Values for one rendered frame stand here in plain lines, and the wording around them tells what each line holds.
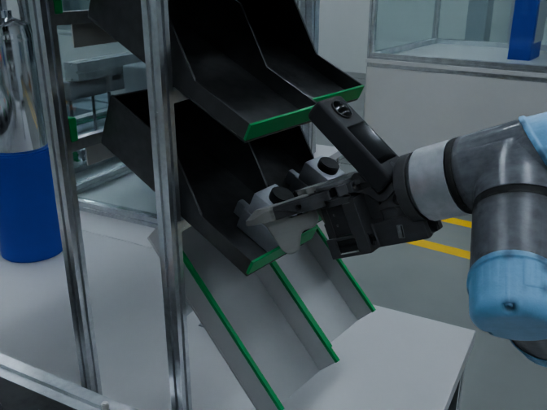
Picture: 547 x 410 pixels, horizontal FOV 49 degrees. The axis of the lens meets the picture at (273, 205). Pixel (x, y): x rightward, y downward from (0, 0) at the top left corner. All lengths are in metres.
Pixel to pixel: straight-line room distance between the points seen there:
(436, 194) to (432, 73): 4.05
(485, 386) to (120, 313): 1.68
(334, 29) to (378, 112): 5.50
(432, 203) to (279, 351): 0.36
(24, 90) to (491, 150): 1.12
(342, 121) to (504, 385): 2.09
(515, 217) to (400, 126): 4.28
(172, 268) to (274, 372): 0.21
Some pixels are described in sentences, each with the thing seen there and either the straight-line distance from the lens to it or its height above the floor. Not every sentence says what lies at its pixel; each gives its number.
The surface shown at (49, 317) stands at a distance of 1.33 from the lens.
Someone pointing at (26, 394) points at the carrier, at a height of 0.97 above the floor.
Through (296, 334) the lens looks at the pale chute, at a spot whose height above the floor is 1.03.
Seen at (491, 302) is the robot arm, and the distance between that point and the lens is 0.49.
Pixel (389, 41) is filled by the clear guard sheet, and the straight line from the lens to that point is 4.76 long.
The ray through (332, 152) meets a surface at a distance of 2.37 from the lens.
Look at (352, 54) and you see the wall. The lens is 10.10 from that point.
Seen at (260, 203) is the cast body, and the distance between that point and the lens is 0.72.
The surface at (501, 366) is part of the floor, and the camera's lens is 2.74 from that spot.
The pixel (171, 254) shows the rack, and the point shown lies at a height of 1.20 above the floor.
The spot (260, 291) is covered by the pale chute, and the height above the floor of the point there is 1.09.
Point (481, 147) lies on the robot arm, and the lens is 0.57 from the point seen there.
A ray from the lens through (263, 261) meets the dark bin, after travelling 0.71.
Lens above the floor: 1.52
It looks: 21 degrees down
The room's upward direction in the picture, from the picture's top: straight up
